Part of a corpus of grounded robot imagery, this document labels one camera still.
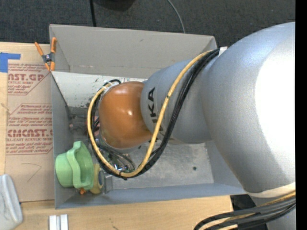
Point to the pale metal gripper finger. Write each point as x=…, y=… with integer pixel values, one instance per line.
x=108, y=183

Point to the yellow toy duck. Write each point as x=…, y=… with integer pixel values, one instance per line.
x=96, y=176

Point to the light green plastic cup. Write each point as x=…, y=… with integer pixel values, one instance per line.
x=72, y=166

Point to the brown cardboard board, red print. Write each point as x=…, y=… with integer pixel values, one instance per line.
x=28, y=118

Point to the pale grey plastic container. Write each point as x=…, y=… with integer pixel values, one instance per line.
x=9, y=200

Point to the grey metal bin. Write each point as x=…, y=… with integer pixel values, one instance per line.
x=124, y=51

